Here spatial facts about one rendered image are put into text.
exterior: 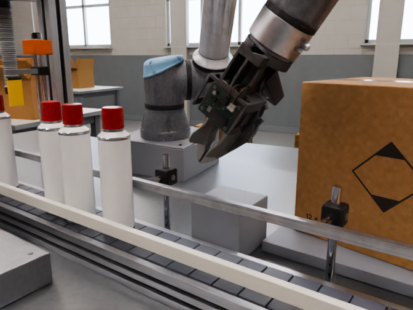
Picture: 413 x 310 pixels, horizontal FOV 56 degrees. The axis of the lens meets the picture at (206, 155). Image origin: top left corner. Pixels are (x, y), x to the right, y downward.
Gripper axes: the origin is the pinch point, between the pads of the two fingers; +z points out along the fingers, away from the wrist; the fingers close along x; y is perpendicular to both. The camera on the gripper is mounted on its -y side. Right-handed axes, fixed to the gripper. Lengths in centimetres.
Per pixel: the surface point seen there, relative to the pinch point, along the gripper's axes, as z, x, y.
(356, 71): 48, -70, -537
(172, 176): 7.9, -3.0, 0.1
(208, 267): 3.2, 13.6, 14.7
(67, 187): 16.6, -13.5, 11.5
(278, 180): 17.0, 5.8, -45.8
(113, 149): 4.4, -9.5, 10.5
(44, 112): 10.0, -25.5, 10.1
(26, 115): 124, -148, -95
